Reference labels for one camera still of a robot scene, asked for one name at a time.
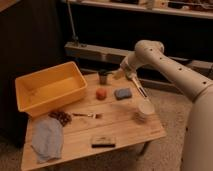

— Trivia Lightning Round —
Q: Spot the grey lamp stand pole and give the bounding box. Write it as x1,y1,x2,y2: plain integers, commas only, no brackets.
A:
66,0,79,46

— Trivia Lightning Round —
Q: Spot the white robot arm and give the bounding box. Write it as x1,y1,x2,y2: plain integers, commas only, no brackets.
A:
114,40,213,171

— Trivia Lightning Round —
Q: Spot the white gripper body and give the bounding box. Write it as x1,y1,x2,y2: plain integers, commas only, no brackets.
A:
113,66,133,79

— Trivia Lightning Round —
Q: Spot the blue grey cloth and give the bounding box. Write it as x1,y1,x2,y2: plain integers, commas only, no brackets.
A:
31,118,63,164

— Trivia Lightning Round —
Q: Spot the wooden table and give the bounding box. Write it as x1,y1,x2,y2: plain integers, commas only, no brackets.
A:
21,74,166,171

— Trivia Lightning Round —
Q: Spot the yellow plastic tray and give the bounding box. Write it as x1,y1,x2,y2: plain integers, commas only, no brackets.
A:
15,61,87,118

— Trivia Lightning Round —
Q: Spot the stack of white bowls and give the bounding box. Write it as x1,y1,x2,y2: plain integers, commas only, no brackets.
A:
135,101,155,122

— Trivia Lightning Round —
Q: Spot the blue sponge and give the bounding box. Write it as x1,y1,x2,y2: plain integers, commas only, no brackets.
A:
114,88,132,100

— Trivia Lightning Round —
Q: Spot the green headed dish brush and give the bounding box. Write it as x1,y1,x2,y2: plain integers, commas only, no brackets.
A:
132,77,148,98

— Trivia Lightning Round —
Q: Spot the dark metal cup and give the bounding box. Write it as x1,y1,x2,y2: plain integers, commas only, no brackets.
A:
98,70,111,85

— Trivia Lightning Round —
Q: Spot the red pepper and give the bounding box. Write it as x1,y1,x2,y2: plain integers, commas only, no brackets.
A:
96,88,107,100

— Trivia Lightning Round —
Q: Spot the brown grape bunch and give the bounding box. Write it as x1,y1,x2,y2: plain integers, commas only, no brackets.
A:
49,111,72,126

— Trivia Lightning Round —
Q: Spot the dark rectangular block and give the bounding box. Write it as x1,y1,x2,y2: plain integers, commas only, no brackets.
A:
91,136,116,148

